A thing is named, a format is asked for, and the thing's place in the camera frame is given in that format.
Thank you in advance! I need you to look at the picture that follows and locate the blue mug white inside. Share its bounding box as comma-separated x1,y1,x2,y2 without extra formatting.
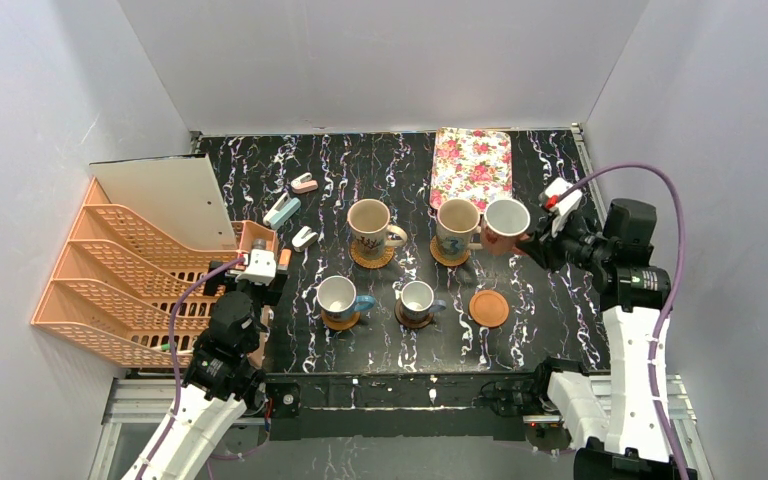
316,275,376,320

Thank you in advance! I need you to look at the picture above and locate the pink floral mug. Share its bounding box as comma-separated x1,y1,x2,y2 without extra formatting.
480,198,531,255

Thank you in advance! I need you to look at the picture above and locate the light wooden coaster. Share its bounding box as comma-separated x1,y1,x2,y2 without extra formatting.
320,310,361,331
469,290,510,328

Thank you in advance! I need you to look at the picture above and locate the tall beige mug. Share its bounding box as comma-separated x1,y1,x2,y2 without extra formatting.
435,198,483,257

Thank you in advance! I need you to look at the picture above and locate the floral tray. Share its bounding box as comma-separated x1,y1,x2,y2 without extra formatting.
430,127,513,211

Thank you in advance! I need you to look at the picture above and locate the woven rattan coaster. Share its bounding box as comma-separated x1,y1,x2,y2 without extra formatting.
429,236,471,268
350,240,395,270

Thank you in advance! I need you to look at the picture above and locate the dark walnut wooden coaster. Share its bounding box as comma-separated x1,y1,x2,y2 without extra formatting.
394,304,434,329

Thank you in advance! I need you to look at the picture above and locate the small grey heart mug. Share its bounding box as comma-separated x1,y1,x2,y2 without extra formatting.
398,280,447,319

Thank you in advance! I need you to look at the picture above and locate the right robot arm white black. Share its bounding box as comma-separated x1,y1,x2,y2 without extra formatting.
519,199,698,479

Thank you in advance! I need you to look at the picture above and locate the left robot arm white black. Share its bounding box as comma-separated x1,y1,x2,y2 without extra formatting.
124,248,292,479

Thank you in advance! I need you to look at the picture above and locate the orange capped glue stick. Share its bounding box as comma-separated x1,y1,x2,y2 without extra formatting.
277,249,292,271

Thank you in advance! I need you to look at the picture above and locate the blue white stapler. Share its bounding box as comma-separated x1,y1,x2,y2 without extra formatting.
263,192,301,230

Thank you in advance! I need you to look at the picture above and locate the pink mini stapler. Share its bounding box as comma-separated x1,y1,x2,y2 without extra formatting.
290,172,319,194

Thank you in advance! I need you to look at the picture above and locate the white folder board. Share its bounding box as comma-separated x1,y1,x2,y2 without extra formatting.
89,154,237,250

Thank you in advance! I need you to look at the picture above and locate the orange mesh file rack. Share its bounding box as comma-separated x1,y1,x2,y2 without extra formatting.
30,181,237,369

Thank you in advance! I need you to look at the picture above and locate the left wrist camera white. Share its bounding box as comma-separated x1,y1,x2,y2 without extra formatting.
235,249,277,285

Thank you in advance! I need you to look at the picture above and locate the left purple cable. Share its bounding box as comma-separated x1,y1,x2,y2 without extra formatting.
135,256,246,480

